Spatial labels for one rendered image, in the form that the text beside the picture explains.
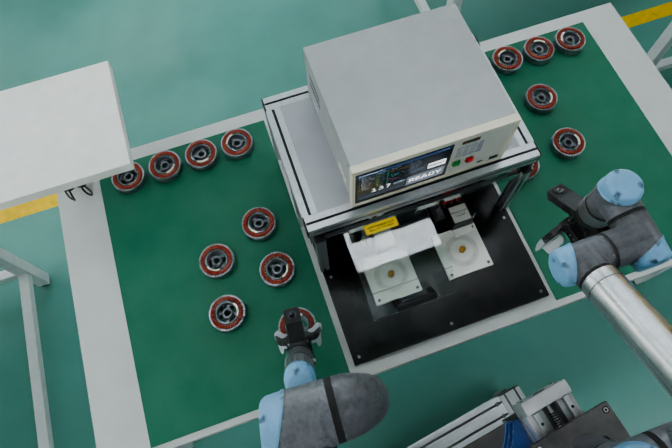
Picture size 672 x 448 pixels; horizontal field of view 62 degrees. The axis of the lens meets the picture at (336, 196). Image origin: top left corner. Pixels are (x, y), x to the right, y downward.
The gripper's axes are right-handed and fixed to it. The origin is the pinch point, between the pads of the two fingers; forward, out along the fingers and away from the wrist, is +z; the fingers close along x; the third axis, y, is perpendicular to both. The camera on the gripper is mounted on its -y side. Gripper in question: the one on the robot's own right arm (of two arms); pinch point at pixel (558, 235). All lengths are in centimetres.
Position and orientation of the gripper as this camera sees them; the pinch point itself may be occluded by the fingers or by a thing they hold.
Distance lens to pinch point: 152.1
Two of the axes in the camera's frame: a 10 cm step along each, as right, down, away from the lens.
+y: 4.6, 8.1, -3.7
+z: 0.3, 4.0, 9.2
